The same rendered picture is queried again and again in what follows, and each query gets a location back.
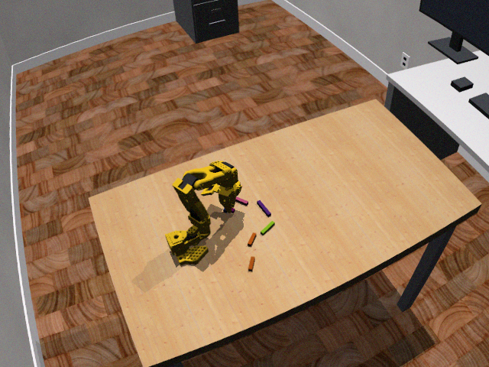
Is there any lime green rod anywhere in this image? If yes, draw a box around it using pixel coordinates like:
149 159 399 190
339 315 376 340
261 221 275 235

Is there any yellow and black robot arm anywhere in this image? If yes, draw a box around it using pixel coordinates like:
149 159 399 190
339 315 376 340
167 161 238 266

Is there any pink rod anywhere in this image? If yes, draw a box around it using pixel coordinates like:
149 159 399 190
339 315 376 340
236 197 248 206

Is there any dark purple rod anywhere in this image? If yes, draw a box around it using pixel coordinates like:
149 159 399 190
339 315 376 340
257 200 271 217

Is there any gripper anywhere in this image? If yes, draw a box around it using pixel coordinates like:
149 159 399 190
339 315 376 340
201 181 242 213

